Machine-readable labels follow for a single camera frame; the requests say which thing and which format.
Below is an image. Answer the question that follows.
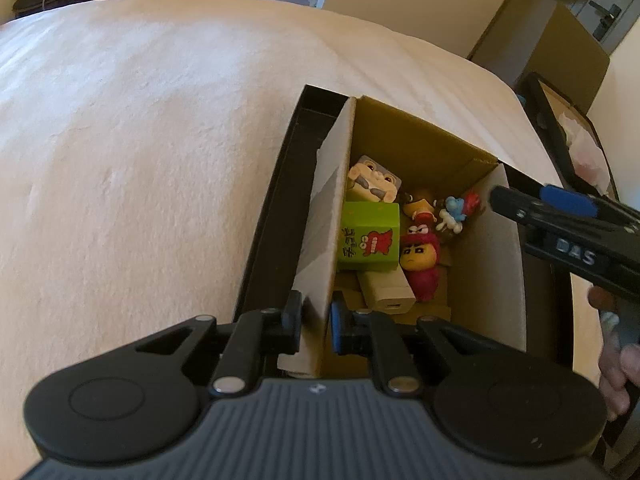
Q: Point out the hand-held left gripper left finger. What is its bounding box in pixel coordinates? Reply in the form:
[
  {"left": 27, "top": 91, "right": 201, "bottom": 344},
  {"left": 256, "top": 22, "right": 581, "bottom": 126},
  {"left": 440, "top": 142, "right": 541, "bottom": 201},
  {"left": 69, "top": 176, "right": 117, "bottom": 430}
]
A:
[{"left": 135, "top": 291, "right": 305, "bottom": 398}]

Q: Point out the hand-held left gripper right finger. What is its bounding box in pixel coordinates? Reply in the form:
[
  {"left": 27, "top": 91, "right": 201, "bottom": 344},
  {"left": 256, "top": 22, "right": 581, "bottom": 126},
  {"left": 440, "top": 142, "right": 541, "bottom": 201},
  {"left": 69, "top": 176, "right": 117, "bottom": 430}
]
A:
[{"left": 330, "top": 294, "right": 511, "bottom": 397}]

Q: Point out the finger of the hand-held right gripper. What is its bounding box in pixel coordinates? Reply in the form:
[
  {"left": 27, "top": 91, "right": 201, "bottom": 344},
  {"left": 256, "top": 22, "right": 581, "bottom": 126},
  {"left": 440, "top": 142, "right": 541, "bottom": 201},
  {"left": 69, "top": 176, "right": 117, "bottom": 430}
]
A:
[
  {"left": 489, "top": 185, "right": 561, "bottom": 241},
  {"left": 542, "top": 185, "right": 640, "bottom": 233}
]

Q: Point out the white charger block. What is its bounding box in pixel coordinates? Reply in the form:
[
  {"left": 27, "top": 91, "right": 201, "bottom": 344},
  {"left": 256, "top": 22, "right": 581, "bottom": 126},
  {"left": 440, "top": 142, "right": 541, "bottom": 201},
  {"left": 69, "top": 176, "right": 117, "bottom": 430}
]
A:
[{"left": 356, "top": 269, "right": 417, "bottom": 317}]

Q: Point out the small blue white figure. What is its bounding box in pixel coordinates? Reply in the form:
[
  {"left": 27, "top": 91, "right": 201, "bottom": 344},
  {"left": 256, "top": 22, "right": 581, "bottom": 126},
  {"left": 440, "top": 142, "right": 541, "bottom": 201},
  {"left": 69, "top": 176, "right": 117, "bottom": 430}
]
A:
[{"left": 438, "top": 195, "right": 469, "bottom": 234}]

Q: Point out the small yellow red figure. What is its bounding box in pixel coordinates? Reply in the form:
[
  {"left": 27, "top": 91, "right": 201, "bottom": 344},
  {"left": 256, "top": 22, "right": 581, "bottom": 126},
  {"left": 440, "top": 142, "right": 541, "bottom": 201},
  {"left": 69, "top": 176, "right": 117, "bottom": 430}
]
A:
[{"left": 402, "top": 189, "right": 441, "bottom": 227}]

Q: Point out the green cube toy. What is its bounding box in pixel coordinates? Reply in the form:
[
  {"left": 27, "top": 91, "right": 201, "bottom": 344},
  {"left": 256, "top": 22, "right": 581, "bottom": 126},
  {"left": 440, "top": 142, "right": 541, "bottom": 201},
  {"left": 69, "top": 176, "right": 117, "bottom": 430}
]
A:
[{"left": 337, "top": 201, "right": 402, "bottom": 274}]

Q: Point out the magenta plush doll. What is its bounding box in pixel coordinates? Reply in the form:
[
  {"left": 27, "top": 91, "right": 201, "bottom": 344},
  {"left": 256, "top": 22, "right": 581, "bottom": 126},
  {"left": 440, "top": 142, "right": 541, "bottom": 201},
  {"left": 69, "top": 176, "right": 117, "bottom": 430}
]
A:
[{"left": 399, "top": 224, "right": 442, "bottom": 303}]

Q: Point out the brown cardboard box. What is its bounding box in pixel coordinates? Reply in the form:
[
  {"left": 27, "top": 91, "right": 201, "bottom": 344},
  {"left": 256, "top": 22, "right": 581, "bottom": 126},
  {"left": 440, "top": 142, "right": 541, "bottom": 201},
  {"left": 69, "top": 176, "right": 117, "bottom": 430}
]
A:
[{"left": 276, "top": 95, "right": 529, "bottom": 379}]

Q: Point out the beige block figure toy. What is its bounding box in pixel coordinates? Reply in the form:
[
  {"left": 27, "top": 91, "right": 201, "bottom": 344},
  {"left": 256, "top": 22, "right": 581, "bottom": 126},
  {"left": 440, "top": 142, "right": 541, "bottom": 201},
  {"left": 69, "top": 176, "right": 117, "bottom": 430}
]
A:
[{"left": 347, "top": 155, "right": 402, "bottom": 205}]

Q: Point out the person's right hand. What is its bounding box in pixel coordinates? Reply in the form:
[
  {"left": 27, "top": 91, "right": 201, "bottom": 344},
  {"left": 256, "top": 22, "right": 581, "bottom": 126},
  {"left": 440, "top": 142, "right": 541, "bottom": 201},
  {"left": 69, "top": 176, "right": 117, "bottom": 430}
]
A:
[{"left": 587, "top": 285, "right": 640, "bottom": 421}]

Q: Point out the white tissue paper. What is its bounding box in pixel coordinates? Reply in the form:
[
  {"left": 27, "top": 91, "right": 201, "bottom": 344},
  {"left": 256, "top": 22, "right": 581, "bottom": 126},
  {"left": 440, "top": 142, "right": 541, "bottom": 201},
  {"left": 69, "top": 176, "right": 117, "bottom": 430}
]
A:
[{"left": 556, "top": 109, "right": 609, "bottom": 187}]

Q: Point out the black tray with tissue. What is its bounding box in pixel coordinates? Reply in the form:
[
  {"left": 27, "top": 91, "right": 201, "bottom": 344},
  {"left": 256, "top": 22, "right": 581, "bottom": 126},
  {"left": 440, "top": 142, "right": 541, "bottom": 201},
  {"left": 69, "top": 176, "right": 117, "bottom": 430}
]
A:
[{"left": 519, "top": 72, "right": 622, "bottom": 202}]

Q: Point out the large cardboard sheet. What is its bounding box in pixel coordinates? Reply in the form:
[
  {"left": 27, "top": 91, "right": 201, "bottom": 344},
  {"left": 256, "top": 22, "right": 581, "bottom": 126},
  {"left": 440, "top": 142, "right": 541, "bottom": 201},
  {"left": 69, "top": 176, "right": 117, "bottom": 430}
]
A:
[{"left": 466, "top": 0, "right": 612, "bottom": 117}]

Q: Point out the silver door handle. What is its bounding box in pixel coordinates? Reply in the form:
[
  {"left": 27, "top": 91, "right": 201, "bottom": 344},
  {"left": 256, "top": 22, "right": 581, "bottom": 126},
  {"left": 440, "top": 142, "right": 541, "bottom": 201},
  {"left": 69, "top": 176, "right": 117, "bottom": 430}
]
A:
[{"left": 586, "top": 0, "right": 623, "bottom": 39}]

